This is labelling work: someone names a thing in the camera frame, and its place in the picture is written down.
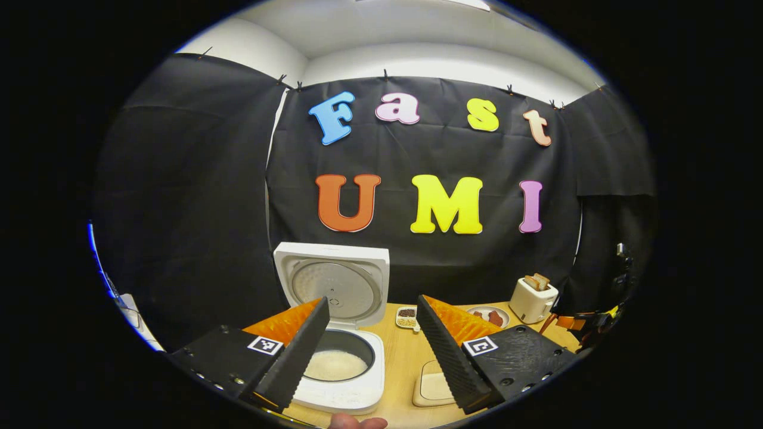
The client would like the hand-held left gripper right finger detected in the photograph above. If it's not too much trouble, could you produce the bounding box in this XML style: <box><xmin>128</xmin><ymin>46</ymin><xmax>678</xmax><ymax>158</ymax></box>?
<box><xmin>415</xmin><ymin>295</ymin><xmax>582</xmax><ymax>416</ymax></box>

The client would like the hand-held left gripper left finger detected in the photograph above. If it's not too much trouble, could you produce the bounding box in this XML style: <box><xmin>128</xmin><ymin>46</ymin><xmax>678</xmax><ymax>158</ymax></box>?
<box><xmin>169</xmin><ymin>297</ymin><xmax>331</xmax><ymax>412</ymax></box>

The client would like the white rice cooker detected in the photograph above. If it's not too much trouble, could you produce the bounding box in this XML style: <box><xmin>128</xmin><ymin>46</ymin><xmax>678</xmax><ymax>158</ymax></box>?
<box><xmin>274</xmin><ymin>241</ymin><xmax>391</xmax><ymax>416</ymax></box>

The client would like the white toaster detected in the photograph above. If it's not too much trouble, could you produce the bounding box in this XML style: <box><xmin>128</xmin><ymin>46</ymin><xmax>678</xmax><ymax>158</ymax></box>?
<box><xmin>510</xmin><ymin>275</ymin><xmax>559</xmax><ymax>324</ymax></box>

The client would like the white round plate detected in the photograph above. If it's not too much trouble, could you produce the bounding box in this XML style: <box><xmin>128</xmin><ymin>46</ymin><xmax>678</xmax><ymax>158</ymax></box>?
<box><xmin>467</xmin><ymin>306</ymin><xmax>510</xmax><ymax>329</ymax></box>

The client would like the black backdrop cloth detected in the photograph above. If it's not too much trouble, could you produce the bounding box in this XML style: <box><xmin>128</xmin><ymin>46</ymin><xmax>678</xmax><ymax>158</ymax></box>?
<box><xmin>92</xmin><ymin>52</ymin><xmax>656</xmax><ymax>352</ymax></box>

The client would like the row of black cloth clips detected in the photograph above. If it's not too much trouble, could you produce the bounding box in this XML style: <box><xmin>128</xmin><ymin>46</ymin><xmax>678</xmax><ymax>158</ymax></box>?
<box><xmin>200</xmin><ymin>46</ymin><xmax>600</xmax><ymax>111</ymax></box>

